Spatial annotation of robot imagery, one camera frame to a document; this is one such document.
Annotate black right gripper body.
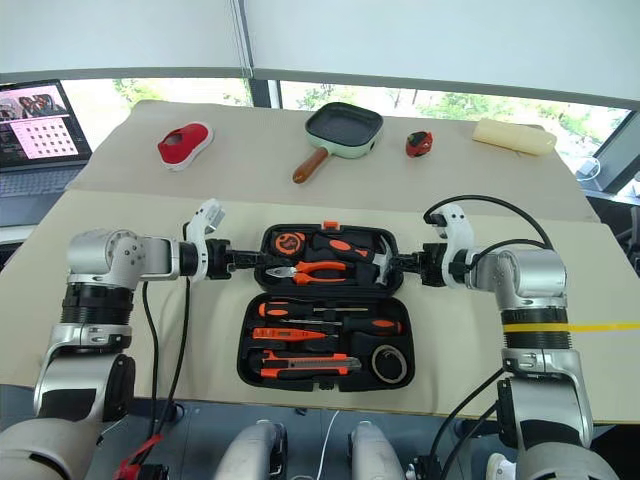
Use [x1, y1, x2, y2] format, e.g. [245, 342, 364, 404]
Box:
[418, 242, 451, 289]

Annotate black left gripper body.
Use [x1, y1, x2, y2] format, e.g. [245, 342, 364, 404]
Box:
[204, 238, 236, 281]

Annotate orange black screwdriver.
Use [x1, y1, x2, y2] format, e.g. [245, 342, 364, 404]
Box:
[279, 316, 403, 338]
[257, 299, 369, 319]

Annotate orange tester pen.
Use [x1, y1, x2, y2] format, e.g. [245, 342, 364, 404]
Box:
[251, 327, 342, 344]

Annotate black electrical tape roll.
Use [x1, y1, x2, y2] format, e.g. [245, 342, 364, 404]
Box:
[370, 343, 408, 384]

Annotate orange black utility knife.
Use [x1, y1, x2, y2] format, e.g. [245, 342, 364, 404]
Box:
[259, 349, 363, 380]

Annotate black plastic tool case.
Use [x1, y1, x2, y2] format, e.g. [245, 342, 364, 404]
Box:
[235, 222, 417, 393]

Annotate steel claw hammer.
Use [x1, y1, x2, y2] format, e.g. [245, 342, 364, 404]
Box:
[369, 235, 399, 287]

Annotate orange black tape measure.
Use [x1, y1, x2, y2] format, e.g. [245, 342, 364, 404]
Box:
[272, 230, 307, 257]

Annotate beige table cover sheet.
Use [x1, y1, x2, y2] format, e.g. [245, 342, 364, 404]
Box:
[64, 99, 602, 224]
[0, 189, 640, 422]

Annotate red black tape measure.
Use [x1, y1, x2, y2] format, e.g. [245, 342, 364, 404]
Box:
[405, 130, 435, 160]

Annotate red white shoe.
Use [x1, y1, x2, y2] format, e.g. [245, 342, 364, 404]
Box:
[157, 122, 214, 174]

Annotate green square frying pan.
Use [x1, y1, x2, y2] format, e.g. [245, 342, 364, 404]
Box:
[292, 102, 385, 186]

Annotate cream foam roll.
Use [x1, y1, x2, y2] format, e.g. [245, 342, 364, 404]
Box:
[472, 118, 558, 158]

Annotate black table leg foot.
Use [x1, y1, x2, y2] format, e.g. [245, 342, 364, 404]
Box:
[159, 399, 185, 423]

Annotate yellow tape strip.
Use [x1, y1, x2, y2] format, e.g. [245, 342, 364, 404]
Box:
[569, 322, 640, 334]

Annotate grey rounded shape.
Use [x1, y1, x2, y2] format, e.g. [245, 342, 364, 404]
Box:
[219, 419, 289, 480]
[348, 421, 407, 480]

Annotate white roller blind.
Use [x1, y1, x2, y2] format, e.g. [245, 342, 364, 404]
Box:
[244, 0, 640, 109]
[0, 0, 254, 84]

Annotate open laptop computer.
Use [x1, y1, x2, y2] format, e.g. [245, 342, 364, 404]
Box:
[0, 79, 94, 214]

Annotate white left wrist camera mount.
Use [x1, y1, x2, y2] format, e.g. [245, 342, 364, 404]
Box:
[182, 198, 227, 284]

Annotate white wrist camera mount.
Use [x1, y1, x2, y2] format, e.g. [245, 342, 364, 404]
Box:
[428, 201, 478, 292]
[182, 198, 227, 284]

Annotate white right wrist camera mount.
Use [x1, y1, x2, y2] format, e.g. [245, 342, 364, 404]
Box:
[428, 201, 478, 292]

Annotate black orange stubby driver handle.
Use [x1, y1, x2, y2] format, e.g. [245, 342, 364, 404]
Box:
[312, 233, 374, 263]

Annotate orange handled pliers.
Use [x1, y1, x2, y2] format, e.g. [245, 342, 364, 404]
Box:
[264, 259, 349, 287]

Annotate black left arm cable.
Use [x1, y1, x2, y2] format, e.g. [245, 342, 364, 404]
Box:
[152, 277, 193, 442]
[141, 280, 162, 437]

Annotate thin white cable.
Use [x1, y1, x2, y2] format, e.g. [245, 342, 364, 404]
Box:
[319, 409, 342, 480]

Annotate red cable strap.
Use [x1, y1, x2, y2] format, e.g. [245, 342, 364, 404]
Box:
[113, 433, 165, 480]

